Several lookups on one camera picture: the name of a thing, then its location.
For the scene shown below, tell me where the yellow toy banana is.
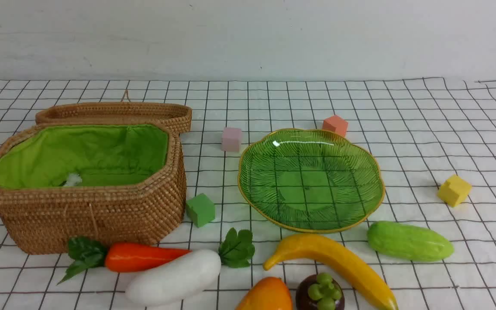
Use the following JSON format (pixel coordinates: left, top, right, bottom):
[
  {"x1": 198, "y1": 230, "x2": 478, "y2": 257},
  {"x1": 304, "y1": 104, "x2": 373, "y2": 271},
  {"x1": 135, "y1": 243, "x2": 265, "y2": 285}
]
[{"x1": 263, "y1": 233, "x2": 398, "y2": 310}]

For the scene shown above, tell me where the white toy radish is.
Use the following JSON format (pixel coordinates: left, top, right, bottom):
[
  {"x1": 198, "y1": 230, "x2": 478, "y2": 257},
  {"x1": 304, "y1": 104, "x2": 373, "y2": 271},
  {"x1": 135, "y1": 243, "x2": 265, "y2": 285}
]
[{"x1": 125, "y1": 228, "x2": 256, "y2": 307}]

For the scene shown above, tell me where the orange toy mango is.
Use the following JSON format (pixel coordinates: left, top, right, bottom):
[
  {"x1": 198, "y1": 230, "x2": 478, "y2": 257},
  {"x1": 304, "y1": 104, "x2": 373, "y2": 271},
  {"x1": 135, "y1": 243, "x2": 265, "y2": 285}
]
[{"x1": 236, "y1": 277, "x2": 293, "y2": 310}]

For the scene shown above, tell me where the purple toy mangosteen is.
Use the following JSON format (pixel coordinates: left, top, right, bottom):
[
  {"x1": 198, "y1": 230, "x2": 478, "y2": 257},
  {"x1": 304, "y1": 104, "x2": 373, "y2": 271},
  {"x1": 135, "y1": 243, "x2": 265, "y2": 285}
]
[{"x1": 295, "y1": 273, "x2": 345, "y2": 310}]

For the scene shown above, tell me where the orange toy carrot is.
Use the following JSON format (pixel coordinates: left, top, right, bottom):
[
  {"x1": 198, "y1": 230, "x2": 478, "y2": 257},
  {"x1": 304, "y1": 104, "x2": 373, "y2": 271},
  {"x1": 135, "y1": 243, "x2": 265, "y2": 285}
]
[{"x1": 57, "y1": 236, "x2": 192, "y2": 285}]

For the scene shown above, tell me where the green toy cucumber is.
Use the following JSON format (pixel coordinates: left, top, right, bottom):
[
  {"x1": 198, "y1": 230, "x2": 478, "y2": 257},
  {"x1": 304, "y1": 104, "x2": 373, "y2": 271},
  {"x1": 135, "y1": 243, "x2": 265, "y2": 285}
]
[{"x1": 367, "y1": 220, "x2": 454, "y2": 262}]

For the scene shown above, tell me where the pink foam cube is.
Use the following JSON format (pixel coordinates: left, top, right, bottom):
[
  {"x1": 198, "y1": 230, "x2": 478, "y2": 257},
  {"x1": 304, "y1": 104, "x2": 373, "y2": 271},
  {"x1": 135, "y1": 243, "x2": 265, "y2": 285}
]
[{"x1": 222, "y1": 127, "x2": 242, "y2": 153}]

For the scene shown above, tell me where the green glass leaf plate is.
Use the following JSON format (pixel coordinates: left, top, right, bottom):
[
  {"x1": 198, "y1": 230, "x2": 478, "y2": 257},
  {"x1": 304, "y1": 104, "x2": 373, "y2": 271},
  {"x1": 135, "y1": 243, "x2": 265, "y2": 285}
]
[{"x1": 237, "y1": 129, "x2": 386, "y2": 234}]

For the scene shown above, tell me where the green foam cube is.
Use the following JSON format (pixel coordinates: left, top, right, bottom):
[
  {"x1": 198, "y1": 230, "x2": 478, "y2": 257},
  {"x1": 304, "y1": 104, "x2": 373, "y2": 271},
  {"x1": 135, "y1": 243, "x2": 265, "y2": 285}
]
[{"x1": 186, "y1": 193, "x2": 215, "y2": 228}]

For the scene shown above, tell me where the woven rattan basket lid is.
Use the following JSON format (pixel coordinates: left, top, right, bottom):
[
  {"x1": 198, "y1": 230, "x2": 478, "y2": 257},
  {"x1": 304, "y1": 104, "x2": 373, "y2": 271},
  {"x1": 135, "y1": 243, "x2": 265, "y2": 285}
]
[{"x1": 35, "y1": 90, "x2": 192, "y2": 134}]

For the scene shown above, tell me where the orange-red foam cube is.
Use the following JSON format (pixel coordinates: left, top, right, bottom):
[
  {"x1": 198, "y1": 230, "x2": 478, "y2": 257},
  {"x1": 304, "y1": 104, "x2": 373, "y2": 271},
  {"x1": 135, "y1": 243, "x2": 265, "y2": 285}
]
[{"x1": 322, "y1": 115, "x2": 349, "y2": 137}]

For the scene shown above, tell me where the woven rattan basket green lining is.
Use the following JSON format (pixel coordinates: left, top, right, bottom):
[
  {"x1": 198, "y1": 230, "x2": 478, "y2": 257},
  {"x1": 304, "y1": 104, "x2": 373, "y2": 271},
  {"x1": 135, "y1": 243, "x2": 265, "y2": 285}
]
[{"x1": 0, "y1": 121, "x2": 187, "y2": 255}]

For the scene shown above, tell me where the white checkered tablecloth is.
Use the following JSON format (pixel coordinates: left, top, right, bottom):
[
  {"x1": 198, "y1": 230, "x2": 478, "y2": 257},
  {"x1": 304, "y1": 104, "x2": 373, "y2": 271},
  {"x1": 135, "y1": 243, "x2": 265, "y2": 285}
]
[{"x1": 0, "y1": 78, "x2": 496, "y2": 310}]

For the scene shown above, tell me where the yellow foam cube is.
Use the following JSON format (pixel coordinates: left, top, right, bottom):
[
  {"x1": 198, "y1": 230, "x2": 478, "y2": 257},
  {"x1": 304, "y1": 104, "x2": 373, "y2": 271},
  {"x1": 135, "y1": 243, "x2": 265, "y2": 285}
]
[{"x1": 437, "y1": 174, "x2": 472, "y2": 208}]

